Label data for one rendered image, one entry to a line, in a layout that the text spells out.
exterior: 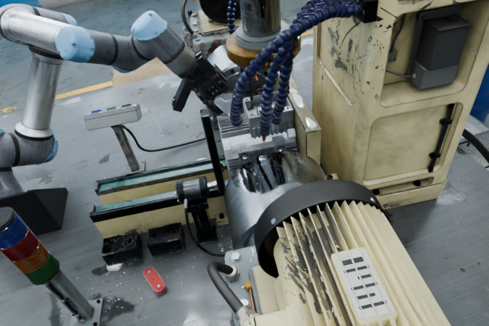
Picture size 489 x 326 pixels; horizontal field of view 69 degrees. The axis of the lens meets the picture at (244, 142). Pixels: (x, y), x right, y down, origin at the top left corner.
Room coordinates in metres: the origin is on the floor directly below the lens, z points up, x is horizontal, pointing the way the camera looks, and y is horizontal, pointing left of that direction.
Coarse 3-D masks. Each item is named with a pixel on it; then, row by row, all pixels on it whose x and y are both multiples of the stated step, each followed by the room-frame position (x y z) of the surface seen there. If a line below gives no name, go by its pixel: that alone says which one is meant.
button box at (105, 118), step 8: (136, 104) 1.02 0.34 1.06; (96, 112) 0.99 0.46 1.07; (104, 112) 0.98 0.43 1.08; (112, 112) 0.98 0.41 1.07; (120, 112) 0.98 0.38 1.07; (128, 112) 0.98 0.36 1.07; (136, 112) 0.98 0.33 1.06; (88, 120) 0.97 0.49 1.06; (96, 120) 0.97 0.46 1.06; (104, 120) 0.97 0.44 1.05; (112, 120) 0.97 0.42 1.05; (120, 120) 0.97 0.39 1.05; (128, 120) 0.97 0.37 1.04; (136, 120) 0.97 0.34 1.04; (88, 128) 0.96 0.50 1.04; (96, 128) 0.96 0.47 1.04
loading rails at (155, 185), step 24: (168, 168) 0.83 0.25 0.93; (192, 168) 0.83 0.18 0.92; (96, 192) 0.78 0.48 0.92; (120, 192) 0.79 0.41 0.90; (144, 192) 0.79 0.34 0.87; (168, 192) 0.74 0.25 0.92; (216, 192) 0.71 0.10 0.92; (96, 216) 0.68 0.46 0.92; (120, 216) 0.69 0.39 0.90; (144, 216) 0.69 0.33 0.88; (168, 216) 0.70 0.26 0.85; (216, 216) 0.70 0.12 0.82
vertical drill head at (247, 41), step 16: (240, 0) 0.78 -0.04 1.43; (256, 0) 0.75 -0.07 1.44; (272, 0) 0.76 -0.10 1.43; (256, 16) 0.75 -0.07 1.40; (272, 16) 0.76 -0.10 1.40; (240, 32) 0.80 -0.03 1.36; (256, 32) 0.76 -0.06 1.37; (272, 32) 0.76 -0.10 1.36; (240, 48) 0.76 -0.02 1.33; (256, 48) 0.74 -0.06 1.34; (240, 64) 0.73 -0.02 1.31; (288, 80) 0.76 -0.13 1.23
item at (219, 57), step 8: (224, 48) 1.14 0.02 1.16; (216, 56) 1.12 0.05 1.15; (224, 56) 1.08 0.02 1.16; (216, 64) 1.07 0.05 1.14; (224, 64) 1.03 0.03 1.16; (232, 64) 1.01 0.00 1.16; (224, 72) 1.00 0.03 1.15; (232, 72) 1.00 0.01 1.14; (240, 72) 1.00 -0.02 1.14; (264, 72) 1.01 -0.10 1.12; (232, 80) 1.00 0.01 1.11; (232, 88) 1.00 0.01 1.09; (248, 88) 1.00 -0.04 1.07; (256, 88) 0.99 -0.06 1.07; (248, 96) 1.00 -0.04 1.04; (240, 112) 1.00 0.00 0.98
